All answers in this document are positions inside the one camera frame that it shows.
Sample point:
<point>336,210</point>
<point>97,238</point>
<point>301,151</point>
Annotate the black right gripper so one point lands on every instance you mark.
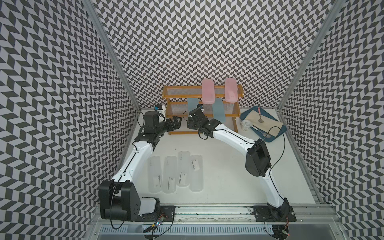
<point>190,123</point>

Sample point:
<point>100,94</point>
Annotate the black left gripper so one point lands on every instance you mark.
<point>176,124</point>

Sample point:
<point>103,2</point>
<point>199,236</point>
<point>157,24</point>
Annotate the teal pencil case with label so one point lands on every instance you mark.
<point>192,103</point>

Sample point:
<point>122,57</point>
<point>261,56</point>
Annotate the teal pencil case plain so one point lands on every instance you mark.
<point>219,110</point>

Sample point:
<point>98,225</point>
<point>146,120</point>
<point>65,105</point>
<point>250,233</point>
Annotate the pink pencil case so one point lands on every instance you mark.
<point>231,90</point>
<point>208,92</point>

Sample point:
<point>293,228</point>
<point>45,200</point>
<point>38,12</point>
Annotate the clear pencil case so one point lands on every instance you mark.
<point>197,173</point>
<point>170,175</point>
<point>183,177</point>
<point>155,174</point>

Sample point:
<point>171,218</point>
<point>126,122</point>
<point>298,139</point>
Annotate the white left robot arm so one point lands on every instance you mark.
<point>119,198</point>

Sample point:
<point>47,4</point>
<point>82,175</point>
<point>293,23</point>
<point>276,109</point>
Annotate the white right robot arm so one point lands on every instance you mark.
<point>258,160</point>

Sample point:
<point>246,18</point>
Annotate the wooden three-tier shelf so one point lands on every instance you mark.
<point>176,97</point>

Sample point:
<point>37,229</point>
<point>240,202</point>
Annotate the teal plastic tray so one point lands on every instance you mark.
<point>266,114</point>

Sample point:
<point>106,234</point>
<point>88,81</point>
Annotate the beige cloth napkin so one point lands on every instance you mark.
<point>269,126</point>

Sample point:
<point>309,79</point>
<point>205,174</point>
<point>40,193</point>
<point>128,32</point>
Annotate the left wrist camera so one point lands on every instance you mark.
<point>161,110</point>

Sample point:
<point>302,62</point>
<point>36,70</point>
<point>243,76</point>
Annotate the small pink-handled spoon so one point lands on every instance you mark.
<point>260,116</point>

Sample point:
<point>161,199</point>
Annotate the large white-handled spoon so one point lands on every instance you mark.
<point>260,132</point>

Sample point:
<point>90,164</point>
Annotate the aluminium corner post left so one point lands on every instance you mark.
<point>94,18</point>

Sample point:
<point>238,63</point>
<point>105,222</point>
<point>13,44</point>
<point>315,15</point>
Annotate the aluminium corner post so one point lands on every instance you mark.
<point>94,18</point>
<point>322,33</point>

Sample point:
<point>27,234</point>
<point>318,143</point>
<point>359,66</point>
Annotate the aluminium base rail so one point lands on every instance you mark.
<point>224,221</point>

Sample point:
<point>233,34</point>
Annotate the aluminium corner post right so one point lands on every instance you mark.
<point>322,33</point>

